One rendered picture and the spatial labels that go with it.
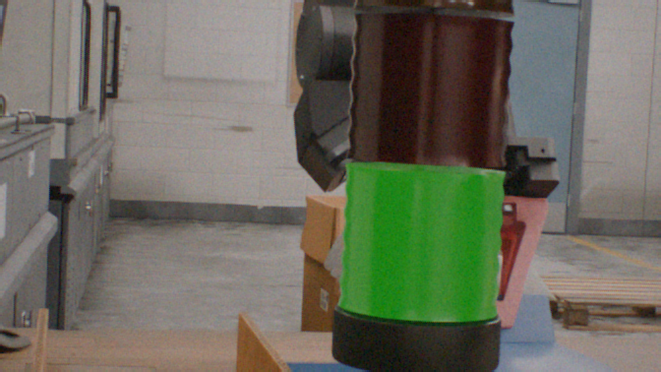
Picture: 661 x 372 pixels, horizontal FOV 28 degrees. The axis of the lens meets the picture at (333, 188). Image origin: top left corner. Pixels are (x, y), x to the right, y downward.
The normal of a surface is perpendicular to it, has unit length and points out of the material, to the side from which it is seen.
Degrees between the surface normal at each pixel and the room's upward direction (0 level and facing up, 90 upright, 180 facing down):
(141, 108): 90
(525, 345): 1
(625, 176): 90
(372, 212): 76
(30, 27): 90
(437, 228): 104
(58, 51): 90
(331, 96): 61
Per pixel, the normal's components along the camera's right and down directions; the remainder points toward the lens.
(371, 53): -0.76, -0.24
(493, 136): 0.78, -0.16
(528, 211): 0.25, -0.07
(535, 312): 0.23, -0.42
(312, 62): -0.95, -0.04
